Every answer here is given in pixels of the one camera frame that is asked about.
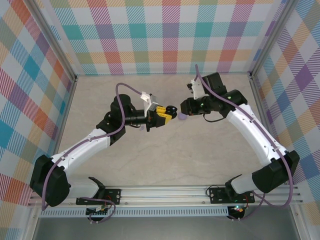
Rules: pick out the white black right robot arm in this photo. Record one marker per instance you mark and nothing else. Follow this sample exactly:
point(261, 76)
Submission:
point(252, 135)

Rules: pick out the aluminium frame post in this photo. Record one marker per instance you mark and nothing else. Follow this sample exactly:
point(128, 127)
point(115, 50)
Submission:
point(269, 37)
point(298, 225)
point(59, 45)
point(30, 225)

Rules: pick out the aluminium table edge rail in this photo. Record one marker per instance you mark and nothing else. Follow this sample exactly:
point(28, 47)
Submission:
point(67, 105)
point(259, 100)

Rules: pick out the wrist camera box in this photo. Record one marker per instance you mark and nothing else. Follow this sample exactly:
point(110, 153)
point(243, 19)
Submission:
point(150, 102)
point(197, 90)

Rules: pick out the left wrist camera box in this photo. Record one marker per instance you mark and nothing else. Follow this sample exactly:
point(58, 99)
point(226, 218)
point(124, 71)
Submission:
point(150, 102)

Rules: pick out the purple earbud charging case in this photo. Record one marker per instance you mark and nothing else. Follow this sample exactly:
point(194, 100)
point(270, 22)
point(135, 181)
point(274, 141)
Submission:
point(182, 116)

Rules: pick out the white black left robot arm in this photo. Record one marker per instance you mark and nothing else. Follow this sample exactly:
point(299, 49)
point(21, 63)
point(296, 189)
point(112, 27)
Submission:
point(82, 147)

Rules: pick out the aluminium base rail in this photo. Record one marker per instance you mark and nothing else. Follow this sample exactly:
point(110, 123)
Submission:
point(162, 193)

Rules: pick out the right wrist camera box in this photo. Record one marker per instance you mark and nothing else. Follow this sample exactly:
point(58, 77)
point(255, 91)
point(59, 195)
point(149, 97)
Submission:
point(197, 90)

